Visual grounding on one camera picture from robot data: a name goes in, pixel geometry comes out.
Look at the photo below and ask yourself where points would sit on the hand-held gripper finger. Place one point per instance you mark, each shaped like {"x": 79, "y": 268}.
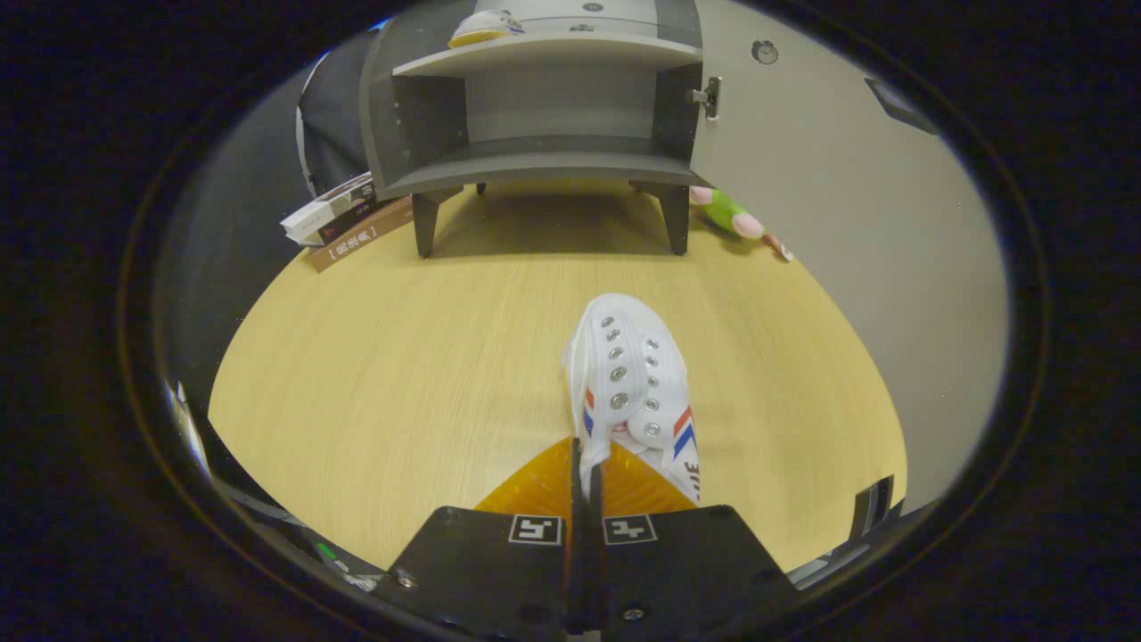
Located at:
{"x": 595, "y": 562}
{"x": 578, "y": 553}

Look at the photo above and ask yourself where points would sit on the white shoe with striped side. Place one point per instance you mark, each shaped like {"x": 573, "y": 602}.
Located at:
{"x": 624, "y": 374}

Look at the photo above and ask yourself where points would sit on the white shoe with yellow sole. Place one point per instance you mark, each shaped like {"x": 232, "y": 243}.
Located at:
{"x": 486, "y": 28}

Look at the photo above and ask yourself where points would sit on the metal door hinge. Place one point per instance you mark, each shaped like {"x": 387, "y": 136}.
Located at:
{"x": 709, "y": 96}

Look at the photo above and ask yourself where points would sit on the green and pink plush toy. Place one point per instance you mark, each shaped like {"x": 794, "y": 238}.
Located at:
{"x": 726, "y": 212}

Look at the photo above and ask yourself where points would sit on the brown book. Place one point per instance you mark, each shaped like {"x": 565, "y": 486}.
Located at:
{"x": 361, "y": 239}

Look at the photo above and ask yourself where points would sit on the black backdrop cloth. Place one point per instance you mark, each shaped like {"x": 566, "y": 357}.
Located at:
{"x": 334, "y": 125}

